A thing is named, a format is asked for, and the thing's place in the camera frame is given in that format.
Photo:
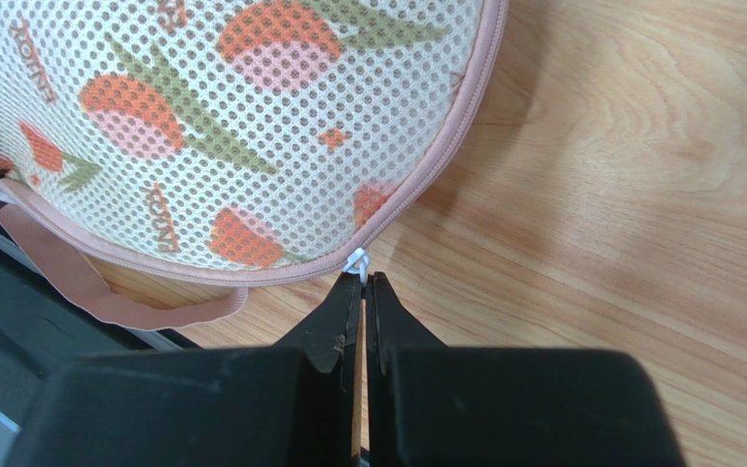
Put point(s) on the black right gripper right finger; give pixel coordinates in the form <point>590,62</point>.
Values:
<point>432,404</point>

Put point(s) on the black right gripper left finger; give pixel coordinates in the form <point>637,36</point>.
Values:
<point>291,403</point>

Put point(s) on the white zipper pull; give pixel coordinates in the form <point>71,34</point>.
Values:
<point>358,263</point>

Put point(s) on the floral mesh laundry bag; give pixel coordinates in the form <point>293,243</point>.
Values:
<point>166,157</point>

